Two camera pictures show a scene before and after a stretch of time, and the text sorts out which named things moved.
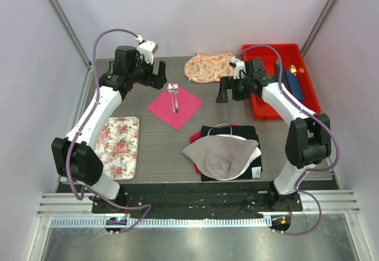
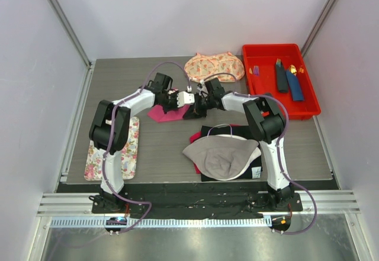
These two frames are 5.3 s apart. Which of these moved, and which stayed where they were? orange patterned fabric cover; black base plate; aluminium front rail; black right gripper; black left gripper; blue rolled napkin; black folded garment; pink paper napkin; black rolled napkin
Moved: pink paper napkin; black left gripper; black right gripper
Stayed: orange patterned fabric cover; black folded garment; aluminium front rail; blue rolled napkin; black base plate; black rolled napkin
